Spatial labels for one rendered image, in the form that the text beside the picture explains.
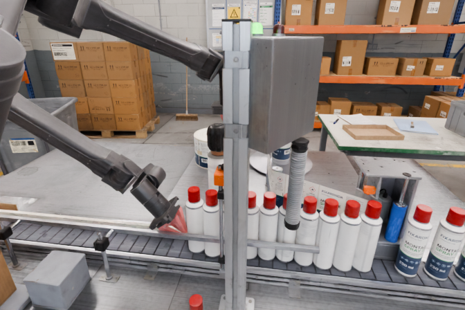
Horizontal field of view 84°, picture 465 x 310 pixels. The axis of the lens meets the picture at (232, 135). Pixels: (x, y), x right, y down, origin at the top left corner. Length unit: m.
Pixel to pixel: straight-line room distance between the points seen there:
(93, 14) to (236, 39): 0.30
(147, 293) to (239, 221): 0.39
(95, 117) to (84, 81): 0.52
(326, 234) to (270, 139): 0.38
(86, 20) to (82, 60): 3.65
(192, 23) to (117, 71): 1.76
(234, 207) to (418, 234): 0.48
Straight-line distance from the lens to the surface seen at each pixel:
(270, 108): 0.42
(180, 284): 0.85
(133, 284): 0.88
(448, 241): 0.86
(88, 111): 4.41
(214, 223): 0.75
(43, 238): 1.06
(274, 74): 0.41
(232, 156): 0.48
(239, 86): 0.44
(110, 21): 0.62
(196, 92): 5.23
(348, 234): 0.76
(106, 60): 4.09
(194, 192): 0.72
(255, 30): 0.48
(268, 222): 0.73
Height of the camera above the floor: 1.48
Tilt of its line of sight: 21 degrees down
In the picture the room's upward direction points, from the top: straight up
